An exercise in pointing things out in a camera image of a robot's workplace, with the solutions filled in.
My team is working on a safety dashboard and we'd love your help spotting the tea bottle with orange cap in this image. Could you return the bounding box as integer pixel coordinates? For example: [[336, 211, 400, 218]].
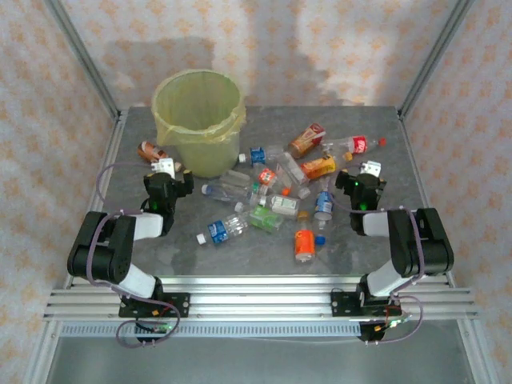
[[299, 153, 354, 181]]

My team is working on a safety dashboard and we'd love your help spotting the blue pepsi bottle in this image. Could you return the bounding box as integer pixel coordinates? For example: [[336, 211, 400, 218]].
[[313, 178, 335, 246]]

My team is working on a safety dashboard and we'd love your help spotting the brown label coffee bottle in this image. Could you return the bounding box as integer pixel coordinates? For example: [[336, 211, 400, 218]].
[[137, 141, 184, 170]]

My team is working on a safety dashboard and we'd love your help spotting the clear bottle with blue cap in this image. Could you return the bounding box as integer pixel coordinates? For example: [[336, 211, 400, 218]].
[[201, 178, 261, 206]]

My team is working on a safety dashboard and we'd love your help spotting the red label cola bottle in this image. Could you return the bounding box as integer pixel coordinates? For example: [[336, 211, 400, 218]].
[[322, 135, 388, 160]]

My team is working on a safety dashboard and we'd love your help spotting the brown red label drink bottle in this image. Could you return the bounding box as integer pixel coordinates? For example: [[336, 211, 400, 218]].
[[287, 122, 327, 160]]

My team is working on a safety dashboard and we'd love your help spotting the blue label water bottle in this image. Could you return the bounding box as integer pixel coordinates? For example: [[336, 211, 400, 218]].
[[238, 146, 290, 166], [195, 213, 252, 247]]

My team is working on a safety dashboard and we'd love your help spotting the white green label bottle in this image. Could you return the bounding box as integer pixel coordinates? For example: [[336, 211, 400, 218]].
[[255, 194, 301, 216]]

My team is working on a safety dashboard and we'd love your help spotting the orange label drink bottle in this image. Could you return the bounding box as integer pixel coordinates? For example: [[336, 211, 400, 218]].
[[294, 210, 318, 264]]

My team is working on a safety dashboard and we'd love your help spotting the red orange label soda bottle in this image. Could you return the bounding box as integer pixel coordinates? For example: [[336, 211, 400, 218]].
[[250, 162, 291, 198]]

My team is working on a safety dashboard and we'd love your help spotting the green label water bottle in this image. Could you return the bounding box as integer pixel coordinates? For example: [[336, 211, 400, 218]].
[[234, 202, 286, 234]]

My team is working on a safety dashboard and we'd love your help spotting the green mesh waste bin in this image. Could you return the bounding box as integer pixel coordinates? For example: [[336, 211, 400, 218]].
[[151, 68, 247, 180]]

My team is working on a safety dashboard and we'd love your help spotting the small controller circuit board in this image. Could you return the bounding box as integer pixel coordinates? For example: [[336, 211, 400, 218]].
[[135, 322, 174, 335], [374, 314, 413, 333]]

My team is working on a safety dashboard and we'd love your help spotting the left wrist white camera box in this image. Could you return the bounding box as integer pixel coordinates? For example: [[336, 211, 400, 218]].
[[150, 157, 177, 174]]

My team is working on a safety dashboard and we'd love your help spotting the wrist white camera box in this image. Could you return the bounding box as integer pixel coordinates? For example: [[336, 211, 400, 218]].
[[150, 157, 177, 174], [358, 160, 384, 177]]

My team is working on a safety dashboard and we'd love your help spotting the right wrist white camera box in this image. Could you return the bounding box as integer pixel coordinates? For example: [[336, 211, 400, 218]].
[[358, 160, 384, 177]]

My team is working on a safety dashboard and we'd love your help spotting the aluminium table side rail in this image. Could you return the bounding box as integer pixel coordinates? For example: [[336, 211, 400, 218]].
[[59, 110, 130, 289], [398, 114, 456, 288]]

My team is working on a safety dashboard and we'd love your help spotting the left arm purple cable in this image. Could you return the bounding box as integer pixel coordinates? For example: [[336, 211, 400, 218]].
[[86, 162, 181, 349]]

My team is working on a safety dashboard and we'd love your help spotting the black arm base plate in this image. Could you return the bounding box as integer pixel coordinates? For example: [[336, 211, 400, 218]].
[[118, 291, 191, 319], [330, 290, 403, 319]]

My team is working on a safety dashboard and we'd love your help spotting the aluminium frame post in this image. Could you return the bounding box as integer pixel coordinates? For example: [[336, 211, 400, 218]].
[[398, 0, 478, 121], [42, 0, 122, 121]]

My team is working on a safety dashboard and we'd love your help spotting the aluminium front rail beam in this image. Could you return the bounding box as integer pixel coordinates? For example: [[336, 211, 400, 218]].
[[42, 274, 479, 321]]

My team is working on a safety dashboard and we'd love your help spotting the grey slotted cable duct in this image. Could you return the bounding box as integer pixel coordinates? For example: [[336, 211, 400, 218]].
[[59, 322, 363, 338]]

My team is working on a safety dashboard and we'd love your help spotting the aluminium frame leg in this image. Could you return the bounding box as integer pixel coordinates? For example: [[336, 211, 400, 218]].
[[456, 319, 498, 384], [23, 319, 62, 384]]

